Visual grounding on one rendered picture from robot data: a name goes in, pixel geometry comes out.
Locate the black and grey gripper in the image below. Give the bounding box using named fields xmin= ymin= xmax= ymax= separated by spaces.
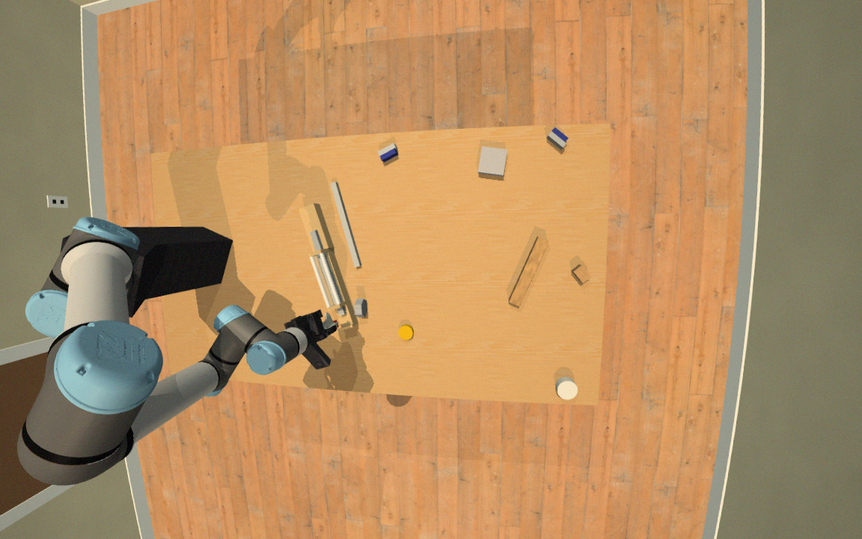
xmin=284 ymin=310 xmax=338 ymax=349

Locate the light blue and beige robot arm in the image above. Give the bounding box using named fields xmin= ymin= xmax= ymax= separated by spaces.
xmin=17 ymin=217 xmax=331 ymax=485

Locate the long wooden batten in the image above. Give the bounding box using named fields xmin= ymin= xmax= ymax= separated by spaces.
xmin=508 ymin=237 xmax=549 ymax=306

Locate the cream and grey cylinder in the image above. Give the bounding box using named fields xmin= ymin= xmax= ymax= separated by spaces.
xmin=555 ymin=377 xmax=578 ymax=400

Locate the yellow short cylinder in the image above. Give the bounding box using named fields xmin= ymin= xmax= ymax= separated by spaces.
xmin=399 ymin=324 xmax=414 ymax=340

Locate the small wooden block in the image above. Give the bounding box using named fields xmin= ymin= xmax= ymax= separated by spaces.
xmin=571 ymin=264 xmax=591 ymax=283

